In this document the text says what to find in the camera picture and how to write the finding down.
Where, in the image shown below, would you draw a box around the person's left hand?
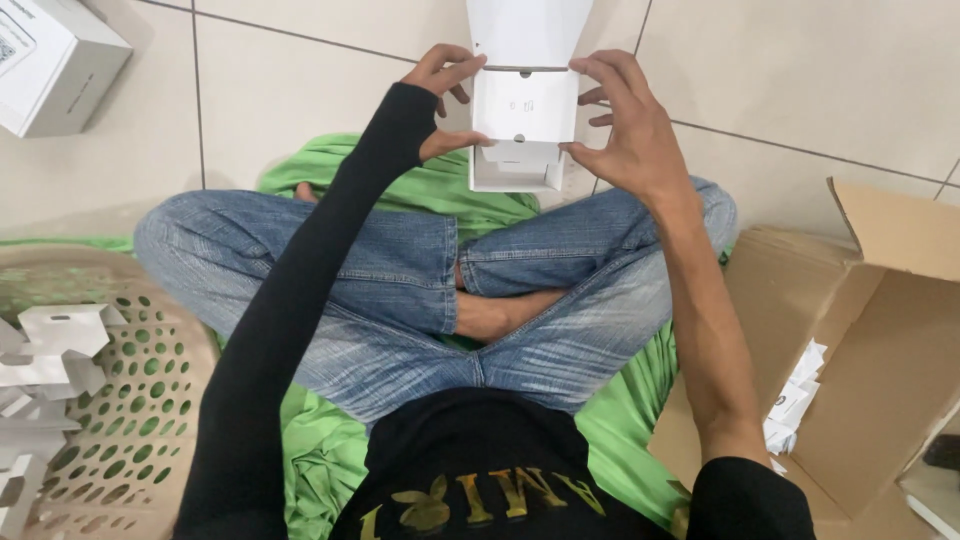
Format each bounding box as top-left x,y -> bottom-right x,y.
367,43 -> 494,177

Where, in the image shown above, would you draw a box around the person's right hand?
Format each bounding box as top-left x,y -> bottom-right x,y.
558,49 -> 699,210

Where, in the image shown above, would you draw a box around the white cardboard box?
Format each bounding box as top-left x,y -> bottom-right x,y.
466,0 -> 595,194
0,0 -> 135,140

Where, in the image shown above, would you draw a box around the green cloth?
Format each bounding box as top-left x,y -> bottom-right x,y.
0,132 -> 735,540

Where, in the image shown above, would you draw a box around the blue denim jeans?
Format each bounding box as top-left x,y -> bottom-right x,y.
132,175 -> 741,434

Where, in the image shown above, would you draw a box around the bundle of white paper packets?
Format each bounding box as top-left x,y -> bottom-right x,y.
762,338 -> 829,476

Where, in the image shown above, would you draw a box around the brown cardboard carton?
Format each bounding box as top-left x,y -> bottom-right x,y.
648,176 -> 960,540

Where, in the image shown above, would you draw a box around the black printed shirt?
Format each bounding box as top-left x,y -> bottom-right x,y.
328,385 -> 819,540

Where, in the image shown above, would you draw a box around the white closed cardboard box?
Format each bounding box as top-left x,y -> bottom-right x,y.
0,0 -> 135,140

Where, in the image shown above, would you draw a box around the beige perforated plastic basket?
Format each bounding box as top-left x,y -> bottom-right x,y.
0,243 -> 221,540

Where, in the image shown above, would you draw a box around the pile of white folded cartons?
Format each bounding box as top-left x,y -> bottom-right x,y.
0,303 -> 129,538

